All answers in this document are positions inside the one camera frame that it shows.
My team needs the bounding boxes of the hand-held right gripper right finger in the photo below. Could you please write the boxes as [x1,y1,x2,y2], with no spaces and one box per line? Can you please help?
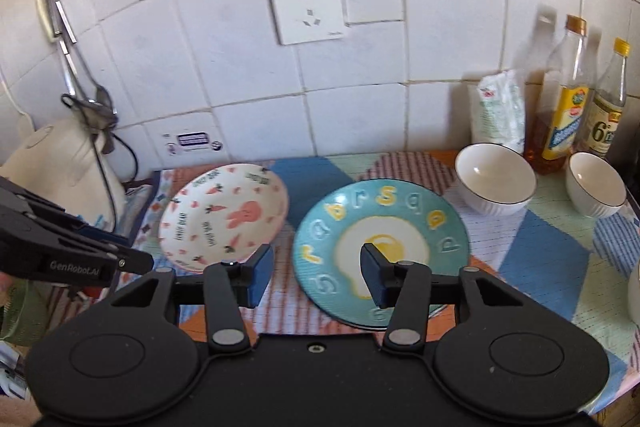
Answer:
[360,243,532,354]

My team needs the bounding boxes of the metal kitchen tongs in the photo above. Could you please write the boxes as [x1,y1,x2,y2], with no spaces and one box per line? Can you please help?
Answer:
[50,0,119,128]

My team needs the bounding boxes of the black kettle cable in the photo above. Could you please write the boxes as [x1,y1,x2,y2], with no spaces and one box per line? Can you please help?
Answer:
[111,132,140,186]

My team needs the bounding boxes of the white wall socket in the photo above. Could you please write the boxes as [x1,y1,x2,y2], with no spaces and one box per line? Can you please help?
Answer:
[266,0,348,46]

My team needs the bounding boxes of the cream handled utensil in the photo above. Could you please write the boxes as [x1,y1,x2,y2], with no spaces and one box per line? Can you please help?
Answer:
[36,0,57,44]

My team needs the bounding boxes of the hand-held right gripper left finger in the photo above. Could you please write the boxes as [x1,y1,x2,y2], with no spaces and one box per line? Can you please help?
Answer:
[110,243,275,356]

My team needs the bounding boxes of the wall sticker label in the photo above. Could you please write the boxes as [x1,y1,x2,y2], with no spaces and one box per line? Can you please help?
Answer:
[162,131,223,156]

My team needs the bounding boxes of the yellow label cooking wine bottle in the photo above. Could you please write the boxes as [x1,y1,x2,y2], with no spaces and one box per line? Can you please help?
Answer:
[525,14,591,175]

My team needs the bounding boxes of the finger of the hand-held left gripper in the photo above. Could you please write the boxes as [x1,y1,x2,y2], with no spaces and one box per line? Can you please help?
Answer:
[112,238,155,277]

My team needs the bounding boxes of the white ribbed bowl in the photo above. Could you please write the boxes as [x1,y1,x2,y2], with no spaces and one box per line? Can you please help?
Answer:
[627,261,640,327]
[455,143,537,216]
[566,152,627,219]

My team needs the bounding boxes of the clear vinegar bottle yellow cap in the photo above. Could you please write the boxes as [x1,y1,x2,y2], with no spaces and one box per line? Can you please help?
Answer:
[575,38,632,160]

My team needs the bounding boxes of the white electric kettle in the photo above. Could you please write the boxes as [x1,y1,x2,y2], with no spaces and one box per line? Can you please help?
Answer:
[0,117,127,235]

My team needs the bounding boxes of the white rabbit carrot print plate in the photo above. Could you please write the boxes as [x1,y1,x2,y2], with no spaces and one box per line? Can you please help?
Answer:
[157,163,290,275]

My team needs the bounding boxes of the teal egg print plate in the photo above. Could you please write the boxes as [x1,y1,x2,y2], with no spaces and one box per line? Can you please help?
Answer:
[292,179,471,327]

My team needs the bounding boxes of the white green plastic bag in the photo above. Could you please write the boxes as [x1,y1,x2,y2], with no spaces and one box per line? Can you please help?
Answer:
[469,69,527,155]

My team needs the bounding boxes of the patchwork tablecloth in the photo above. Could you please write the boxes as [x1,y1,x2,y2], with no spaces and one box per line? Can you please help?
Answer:
[125,149,640,410]

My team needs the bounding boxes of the green patterned cloth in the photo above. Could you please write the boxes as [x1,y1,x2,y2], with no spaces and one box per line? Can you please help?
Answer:
[0,279,50,348]

